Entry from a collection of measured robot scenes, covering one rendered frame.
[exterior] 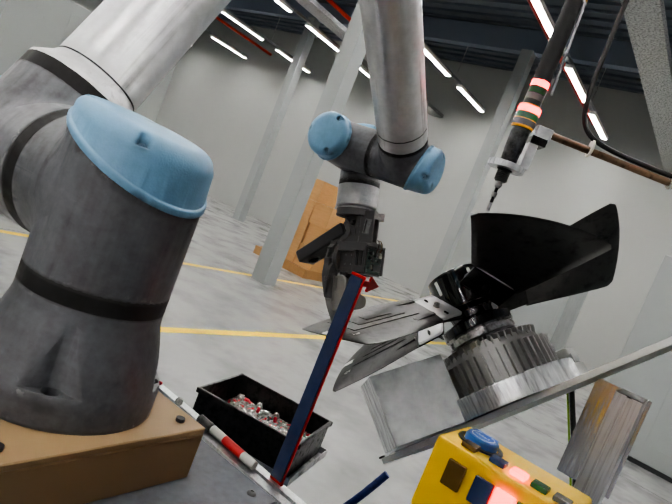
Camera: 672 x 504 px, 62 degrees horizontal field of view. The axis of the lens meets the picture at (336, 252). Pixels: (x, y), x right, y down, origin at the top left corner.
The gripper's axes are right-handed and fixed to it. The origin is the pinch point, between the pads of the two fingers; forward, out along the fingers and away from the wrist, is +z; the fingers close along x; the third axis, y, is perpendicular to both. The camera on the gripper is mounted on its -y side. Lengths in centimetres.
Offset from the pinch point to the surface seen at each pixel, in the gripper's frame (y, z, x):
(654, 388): 11, 43, 564
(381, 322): 7.6, -0.4, 4.3
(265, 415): -13.7, 20.4, 1.3
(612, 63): -121, -489, 975
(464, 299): 16.0, -6.7, 21.7
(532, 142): 27.4, -36.9, 18.0
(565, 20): 32, -59, 17
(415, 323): 12.4, -1.0, 8.4
